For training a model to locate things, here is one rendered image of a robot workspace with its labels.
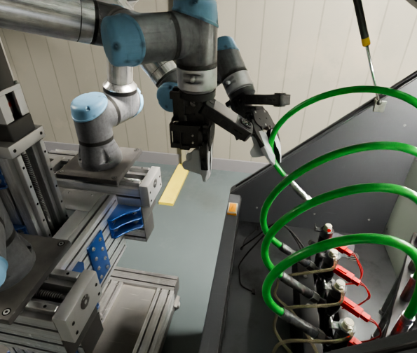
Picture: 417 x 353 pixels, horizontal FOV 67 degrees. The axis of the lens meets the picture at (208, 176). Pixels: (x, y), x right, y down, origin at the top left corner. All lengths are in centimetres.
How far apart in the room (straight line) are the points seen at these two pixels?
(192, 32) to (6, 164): 60
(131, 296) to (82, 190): 74
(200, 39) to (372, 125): 61
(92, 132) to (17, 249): 44
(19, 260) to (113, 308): 99
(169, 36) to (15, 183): 60
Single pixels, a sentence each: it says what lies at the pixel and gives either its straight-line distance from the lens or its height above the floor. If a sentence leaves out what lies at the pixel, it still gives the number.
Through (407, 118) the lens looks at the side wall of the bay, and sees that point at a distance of 104.
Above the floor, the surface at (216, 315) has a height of 95.
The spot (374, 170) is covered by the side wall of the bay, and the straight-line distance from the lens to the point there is 109.
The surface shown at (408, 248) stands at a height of 131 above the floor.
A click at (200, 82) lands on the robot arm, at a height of 145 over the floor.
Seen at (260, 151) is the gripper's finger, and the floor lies 123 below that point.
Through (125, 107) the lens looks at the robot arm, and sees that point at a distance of 114.
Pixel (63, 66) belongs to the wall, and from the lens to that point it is 318.
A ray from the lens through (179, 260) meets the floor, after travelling 215.
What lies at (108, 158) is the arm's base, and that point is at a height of 107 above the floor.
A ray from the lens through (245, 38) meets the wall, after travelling 257.
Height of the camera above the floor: 162
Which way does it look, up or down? 34 degrees down
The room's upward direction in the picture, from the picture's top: straight up
